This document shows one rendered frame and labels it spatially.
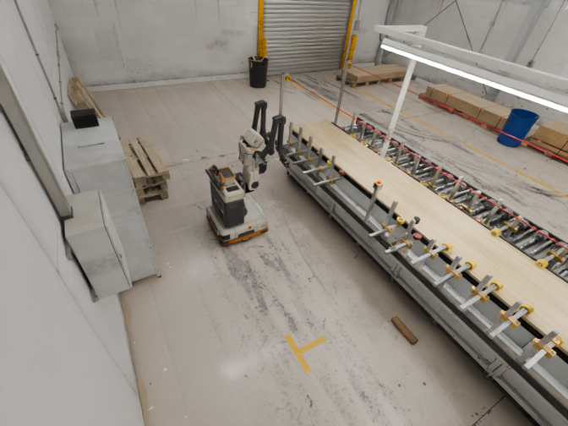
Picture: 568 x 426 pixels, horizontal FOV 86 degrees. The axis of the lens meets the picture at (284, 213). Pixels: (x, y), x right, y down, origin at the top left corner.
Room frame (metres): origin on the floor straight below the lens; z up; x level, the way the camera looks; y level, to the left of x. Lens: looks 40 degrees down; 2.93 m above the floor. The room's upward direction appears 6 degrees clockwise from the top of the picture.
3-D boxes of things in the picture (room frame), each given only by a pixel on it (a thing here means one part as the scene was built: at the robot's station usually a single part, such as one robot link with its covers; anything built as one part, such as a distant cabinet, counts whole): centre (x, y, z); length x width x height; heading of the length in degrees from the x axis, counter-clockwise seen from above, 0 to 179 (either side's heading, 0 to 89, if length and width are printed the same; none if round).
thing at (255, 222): (3.05, 0.63, 0.16); 0.67 x 0.64 x 0.25; 123
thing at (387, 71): (10.65, -2.56, 0.23); 2.41 x 0.77 x 0.17; 125
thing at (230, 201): (3.00, 0.70, 0.59); 0.55 x 0.34 x 0.83; 33
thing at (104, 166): (2.36, 1.76, 0.78); 0.90 x 0.45 x 1.55; 33
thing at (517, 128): (6.72, -4.98, 0.36); 0.59 x 0.57 x 0.73; 123
